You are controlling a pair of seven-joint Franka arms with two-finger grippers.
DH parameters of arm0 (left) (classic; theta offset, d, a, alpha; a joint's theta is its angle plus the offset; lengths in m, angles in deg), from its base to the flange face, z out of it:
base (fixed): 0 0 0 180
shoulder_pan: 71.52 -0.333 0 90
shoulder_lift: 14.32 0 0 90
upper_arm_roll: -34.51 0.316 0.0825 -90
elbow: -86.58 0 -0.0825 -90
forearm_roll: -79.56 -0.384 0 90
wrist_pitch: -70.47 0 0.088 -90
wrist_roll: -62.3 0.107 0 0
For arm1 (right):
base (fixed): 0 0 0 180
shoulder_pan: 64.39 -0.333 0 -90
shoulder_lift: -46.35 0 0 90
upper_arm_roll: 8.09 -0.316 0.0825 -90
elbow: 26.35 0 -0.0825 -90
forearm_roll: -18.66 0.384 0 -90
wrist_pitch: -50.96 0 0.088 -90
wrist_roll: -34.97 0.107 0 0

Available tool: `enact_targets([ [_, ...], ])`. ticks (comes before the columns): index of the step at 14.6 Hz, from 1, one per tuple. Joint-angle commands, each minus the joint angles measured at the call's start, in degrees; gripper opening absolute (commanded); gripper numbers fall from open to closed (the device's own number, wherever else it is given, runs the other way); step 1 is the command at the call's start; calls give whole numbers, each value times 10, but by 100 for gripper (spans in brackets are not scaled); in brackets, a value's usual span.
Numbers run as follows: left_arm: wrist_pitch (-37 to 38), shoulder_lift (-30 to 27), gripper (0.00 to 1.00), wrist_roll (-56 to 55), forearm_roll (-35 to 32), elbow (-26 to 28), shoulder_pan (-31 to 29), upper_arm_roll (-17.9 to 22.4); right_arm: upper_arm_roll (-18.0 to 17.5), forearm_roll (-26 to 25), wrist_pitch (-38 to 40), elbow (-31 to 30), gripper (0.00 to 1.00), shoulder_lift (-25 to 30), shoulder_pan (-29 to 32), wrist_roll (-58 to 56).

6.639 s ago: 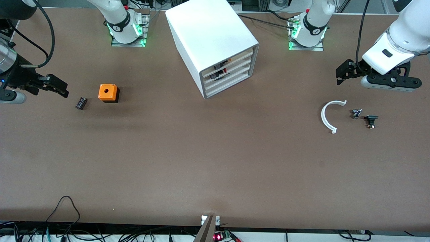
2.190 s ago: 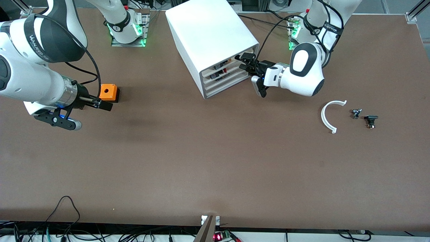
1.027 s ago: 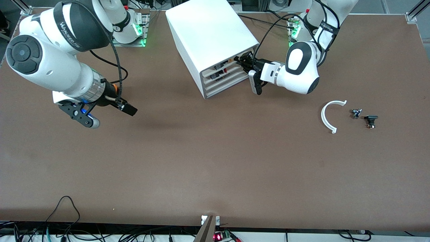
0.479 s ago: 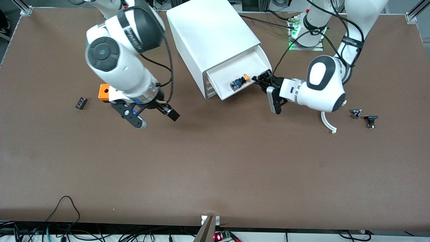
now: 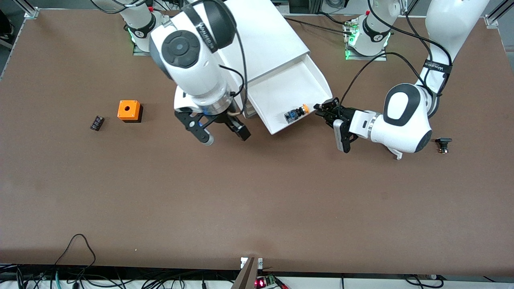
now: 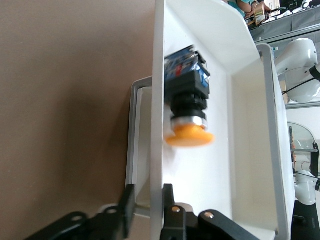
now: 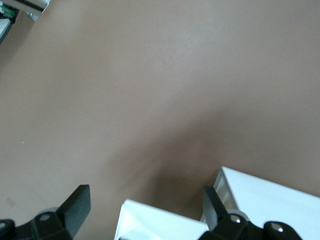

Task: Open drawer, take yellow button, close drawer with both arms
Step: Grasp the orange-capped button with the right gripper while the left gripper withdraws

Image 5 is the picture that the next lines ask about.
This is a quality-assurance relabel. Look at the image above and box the orange capped push button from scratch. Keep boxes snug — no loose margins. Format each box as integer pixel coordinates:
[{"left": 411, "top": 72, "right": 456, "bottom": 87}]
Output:
[{"left": 284, "top": 104, "right": 310, "bottom": 124}]

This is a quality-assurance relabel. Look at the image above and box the white drawer cabinet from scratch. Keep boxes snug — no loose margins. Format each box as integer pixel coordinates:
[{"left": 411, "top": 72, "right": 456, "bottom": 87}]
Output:
[{"left": 217, "top": 0, "right": 312, "bottom": 120}]

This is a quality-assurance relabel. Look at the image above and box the green circuit board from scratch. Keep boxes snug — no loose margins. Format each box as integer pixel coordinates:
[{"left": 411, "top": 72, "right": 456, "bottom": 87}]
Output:
[{"left": 255, "top": 275, "right": 278, "bottom": 289}]

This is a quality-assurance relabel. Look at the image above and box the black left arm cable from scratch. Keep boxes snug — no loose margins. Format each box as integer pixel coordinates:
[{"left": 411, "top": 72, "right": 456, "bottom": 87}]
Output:
[{"left": 337, "top": 0, "right": 454, "bottom": 107}]

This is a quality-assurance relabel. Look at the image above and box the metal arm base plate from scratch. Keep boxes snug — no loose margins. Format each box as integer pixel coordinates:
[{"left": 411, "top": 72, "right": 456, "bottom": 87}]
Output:
[
  {"left": 345, "top": 18, "right": 388, "bottom": 61},
  {"left": 133, "top": 38, "right": 153, "bottom": 56}
]

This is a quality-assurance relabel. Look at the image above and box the black cable behind cabinet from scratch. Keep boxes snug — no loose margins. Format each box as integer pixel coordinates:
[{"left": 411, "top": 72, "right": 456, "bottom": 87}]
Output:
[{"left": 283, "top": 12, "right": 356, "bottom": 36}]

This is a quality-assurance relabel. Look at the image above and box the orange button enclosure box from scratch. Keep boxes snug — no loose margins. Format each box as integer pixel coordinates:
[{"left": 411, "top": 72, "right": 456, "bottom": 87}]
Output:
[{"left": 117, "top": 100, "right": 143, "bottom": 123}]

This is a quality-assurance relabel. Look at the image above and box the small black switch component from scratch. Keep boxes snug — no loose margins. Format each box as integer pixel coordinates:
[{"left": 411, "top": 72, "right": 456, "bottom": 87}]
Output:
[{"left": 435, "top": 137, "right": 453, "bottom": 154}]

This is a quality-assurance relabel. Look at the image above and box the brown camera bracket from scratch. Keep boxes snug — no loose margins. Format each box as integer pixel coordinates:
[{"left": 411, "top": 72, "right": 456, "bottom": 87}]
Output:
[{"left": 231, "top": 257, "right": 258, "bottom": 289}]

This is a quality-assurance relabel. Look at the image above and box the aluminium frame profile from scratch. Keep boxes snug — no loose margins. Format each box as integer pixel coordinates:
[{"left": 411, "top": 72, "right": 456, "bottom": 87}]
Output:
[
  {"left": 15, "top": 0, "right": 40, "bottom": 19},
  {"left": 485, "top": 0, "right": 514, "bottom": 28}
]

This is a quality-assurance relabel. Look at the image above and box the thin black looped cable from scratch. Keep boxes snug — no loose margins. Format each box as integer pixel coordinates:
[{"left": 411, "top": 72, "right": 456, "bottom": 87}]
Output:
[{"left": 54, "top": 234, "right": 97, "bottom": 267}]

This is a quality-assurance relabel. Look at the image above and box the tangled black cable bundle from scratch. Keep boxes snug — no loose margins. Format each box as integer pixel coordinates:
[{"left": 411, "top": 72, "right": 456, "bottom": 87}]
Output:
[{"left": 0, "top": 263, "right": 241, "bottom": 289}]

